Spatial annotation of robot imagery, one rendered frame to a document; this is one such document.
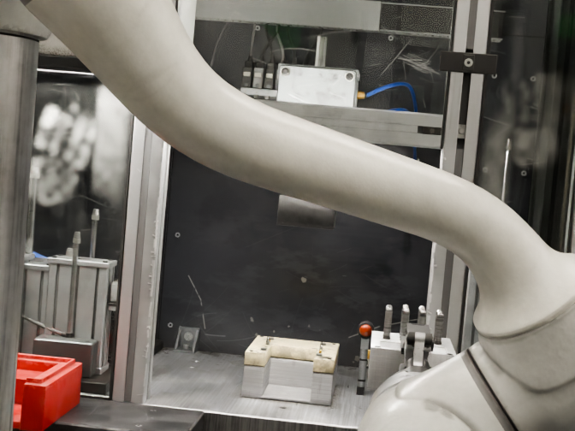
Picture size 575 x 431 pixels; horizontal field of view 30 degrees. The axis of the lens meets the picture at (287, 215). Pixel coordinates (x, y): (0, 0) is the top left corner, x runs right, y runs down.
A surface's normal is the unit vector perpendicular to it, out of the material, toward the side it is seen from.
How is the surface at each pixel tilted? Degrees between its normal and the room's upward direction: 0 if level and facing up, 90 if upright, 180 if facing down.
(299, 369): 90
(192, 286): 90
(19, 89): 90
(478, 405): 72
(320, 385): 90
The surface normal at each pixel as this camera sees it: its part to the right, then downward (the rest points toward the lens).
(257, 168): -0.05, 0.56
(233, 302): -0.10, 0.04
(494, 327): -0.83, -0.24
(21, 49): 0.85, 0.10
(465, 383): -0.30, -0.62
